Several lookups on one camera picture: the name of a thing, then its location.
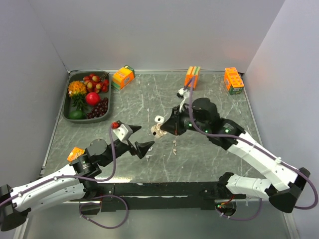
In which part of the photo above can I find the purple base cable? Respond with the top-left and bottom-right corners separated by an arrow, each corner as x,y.
215,199 -> 264,222
78,194 -> 129,229

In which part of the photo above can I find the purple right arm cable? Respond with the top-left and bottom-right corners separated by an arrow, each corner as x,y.
183,76 -> 319,208

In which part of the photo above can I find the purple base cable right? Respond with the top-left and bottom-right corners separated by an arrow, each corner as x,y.
215,199 -> 264,222

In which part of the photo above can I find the orange box back right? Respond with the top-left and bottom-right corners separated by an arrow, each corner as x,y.
224,67 -> 244,95

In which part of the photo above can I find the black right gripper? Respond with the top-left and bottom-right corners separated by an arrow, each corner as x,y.
160,105 -> 209,135

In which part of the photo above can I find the orange box front left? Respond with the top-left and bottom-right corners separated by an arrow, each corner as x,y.
67,147 -> 85,162

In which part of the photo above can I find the white earbud charging case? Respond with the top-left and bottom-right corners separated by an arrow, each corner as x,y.
155,116 -> 165,123

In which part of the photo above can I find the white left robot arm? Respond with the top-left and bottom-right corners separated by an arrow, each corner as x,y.
0,121 -> 154,232

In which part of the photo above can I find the dark purple grape bunch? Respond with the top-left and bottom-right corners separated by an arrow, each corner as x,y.
86,97 -> 109,119

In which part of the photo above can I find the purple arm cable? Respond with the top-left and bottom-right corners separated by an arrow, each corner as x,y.
0,125 -> 118,207
183,76 -> 319,208

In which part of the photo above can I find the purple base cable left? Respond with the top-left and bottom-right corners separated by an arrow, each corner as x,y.
78,194 -> 129,229

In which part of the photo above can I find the beige earbud charging case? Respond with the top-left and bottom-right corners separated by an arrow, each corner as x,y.
151,123 -> 167,138

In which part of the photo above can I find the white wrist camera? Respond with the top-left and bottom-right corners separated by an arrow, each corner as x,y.
111,121 -> 133,142
176,87 -> 190,113

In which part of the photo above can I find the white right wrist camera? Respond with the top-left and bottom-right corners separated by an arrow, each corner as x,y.
176,87 -> 190,113

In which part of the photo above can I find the orange yellow flower pineapple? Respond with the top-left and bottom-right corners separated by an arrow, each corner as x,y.
68,81 -> 87,111

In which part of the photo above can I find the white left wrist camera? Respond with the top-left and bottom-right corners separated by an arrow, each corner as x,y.
111,121 -> 133,142

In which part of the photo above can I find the orange sponge pack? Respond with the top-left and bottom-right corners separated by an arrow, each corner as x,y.
112,65 -> 135,91
184,66 -> 201,90

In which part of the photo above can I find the green avocado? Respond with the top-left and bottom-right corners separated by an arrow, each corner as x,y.
68,110 -> 86,120

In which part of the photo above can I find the orange sponge pack back middle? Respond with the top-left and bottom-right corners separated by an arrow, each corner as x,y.
184,66 -> 201,90

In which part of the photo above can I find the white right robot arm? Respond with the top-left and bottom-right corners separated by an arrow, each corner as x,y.
160,98 -> 310,213

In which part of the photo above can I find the orange sponge pack back left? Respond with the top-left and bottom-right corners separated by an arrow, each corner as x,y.
112,65 -> 135,91

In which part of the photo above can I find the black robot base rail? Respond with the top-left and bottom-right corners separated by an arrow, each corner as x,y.
95,182 -> 246,212

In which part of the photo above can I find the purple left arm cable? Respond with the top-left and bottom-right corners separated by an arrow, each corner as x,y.
0,125 -> 118,207

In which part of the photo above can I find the dark grey fruit tray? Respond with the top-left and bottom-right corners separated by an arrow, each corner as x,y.
62,71 -> 112,124

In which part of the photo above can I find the red apple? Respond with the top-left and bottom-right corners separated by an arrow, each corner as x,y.
85,92 -> 101,106

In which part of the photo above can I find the red yellow lychee bunch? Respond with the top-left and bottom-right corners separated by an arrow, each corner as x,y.
83,73 -> 110,94

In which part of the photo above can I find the orange box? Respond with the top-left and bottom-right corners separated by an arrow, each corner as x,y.
67,147 -> 85,162
224,67 -> 244,95

